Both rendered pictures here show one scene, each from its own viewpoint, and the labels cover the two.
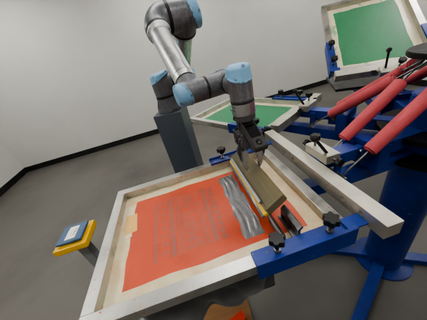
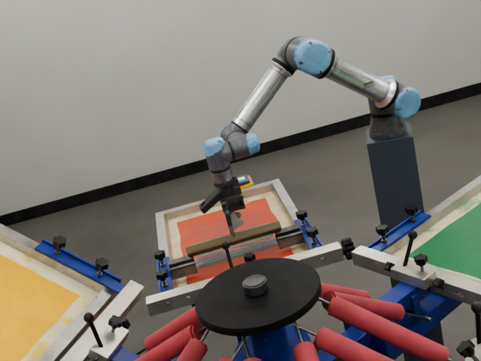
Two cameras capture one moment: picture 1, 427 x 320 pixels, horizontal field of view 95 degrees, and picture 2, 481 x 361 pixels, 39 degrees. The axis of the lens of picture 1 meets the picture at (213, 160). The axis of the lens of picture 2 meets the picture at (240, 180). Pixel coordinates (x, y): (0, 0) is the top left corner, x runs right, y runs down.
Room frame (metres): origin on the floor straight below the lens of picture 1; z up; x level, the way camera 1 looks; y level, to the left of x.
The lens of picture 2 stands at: (0.77, -2.40, 2.18)
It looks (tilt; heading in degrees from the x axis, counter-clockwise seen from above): 22 degrees down; 92
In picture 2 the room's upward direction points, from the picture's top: 14 degrees counter-clockwise
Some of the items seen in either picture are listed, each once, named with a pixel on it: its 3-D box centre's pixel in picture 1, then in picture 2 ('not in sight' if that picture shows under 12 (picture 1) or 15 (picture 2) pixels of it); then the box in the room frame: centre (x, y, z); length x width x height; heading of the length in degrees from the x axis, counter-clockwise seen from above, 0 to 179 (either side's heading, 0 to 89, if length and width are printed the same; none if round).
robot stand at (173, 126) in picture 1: (194, 181); (409, 260); (1.29, 0.19, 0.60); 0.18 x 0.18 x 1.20; 79
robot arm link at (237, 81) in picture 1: (239, 83); (217, 154); (0.62, -0.14, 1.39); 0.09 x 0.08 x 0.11; 16
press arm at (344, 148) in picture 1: (333, 156); not in sight; (0.63, -0.48, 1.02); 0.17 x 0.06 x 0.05; 96
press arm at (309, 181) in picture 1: (304, 189); not in sight; (0.62, -0.35, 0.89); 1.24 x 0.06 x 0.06; 96
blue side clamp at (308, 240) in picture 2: (237, 157); (310, 240); (0.87, -0.13, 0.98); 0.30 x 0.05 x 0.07; 96
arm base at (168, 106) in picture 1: (167, 102); (386, 121); (1.29, 0.19, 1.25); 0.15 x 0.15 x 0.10
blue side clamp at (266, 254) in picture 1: (303, 246); (166, 281); (0.32, -0.19, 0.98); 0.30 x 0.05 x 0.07; 96
